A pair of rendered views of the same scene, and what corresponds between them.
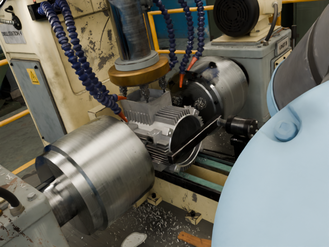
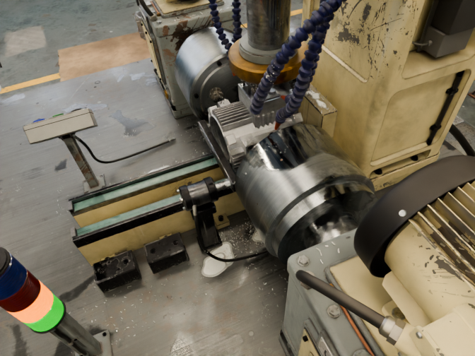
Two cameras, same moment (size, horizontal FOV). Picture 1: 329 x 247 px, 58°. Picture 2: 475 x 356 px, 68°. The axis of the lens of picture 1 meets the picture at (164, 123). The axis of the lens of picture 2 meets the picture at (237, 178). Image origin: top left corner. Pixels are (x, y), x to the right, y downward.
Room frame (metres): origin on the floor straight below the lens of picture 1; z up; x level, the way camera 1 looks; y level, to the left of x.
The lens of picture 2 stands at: (1.09, -0.66, 1.65)
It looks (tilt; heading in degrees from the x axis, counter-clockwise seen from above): 48 degrees down; 116
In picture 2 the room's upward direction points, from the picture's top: 5 degrees counter-clockwise
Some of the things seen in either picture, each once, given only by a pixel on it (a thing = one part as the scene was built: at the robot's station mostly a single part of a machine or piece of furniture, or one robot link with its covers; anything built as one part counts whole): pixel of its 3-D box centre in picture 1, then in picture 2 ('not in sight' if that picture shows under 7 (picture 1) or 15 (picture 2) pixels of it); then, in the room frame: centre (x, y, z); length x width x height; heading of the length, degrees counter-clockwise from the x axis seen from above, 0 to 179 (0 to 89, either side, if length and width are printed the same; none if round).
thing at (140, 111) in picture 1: (147, 105); (268, 99); (0.86, 0.04, 1.11); 0.12 x 0.11 x 0.07; 44
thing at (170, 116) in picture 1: (162, 134); (254, 133); (0.83, 0.01, 1.02); 0.20 x 0.19 x 0.19; 44
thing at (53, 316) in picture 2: not in sight; (42, 310); (0.65, -0.58, 1.05); 0.06 x 0.06 x 0.04
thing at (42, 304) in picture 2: not in sight; (28, 299); (0.65, -0.58, 1.10); 0.06 x 0.06 x 0.04
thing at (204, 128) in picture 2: (197, 137); (217, 153); (0.77, -0.09, 1.01); 0.26 x 0.04 x 0.03; 134
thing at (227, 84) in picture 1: (210, 91); (309, 204); (1.03, -0.19, 1.04); 0.41 x 0.25 x 0.25; 134
